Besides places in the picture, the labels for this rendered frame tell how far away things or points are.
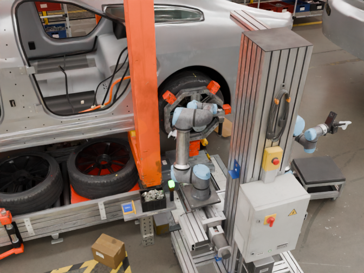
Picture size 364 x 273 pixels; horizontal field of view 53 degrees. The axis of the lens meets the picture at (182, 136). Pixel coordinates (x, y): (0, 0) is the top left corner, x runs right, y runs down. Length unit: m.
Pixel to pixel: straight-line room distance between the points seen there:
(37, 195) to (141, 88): 1.35
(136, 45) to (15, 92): 1.14
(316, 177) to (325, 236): 0.53
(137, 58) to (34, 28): 2.45
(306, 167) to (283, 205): 1.70
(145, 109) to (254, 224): 1.12
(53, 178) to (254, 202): 1.93
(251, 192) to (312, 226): 1.68
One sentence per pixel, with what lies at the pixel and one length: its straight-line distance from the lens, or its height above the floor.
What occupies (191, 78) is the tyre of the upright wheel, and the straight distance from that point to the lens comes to 3.26.
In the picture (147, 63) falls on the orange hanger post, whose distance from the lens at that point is 2.47.
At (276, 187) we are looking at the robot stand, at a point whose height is 1.23.
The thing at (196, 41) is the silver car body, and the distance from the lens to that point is 3.10.
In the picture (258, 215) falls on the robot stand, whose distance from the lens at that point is 2.04.
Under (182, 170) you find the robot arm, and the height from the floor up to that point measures 1.05.
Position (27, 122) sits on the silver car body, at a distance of 3.25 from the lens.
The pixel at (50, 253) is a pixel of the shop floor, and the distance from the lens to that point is 3.50.
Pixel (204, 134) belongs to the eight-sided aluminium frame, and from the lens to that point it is 3.49.
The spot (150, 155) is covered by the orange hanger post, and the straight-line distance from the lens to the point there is 2.88.
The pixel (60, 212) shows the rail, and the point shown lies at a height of 0.36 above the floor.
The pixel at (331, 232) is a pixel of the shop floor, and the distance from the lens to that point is 3.71.
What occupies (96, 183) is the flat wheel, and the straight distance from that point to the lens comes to 3.25.
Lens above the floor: 2.69
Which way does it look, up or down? 37 degrees down
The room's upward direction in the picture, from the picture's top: straight up
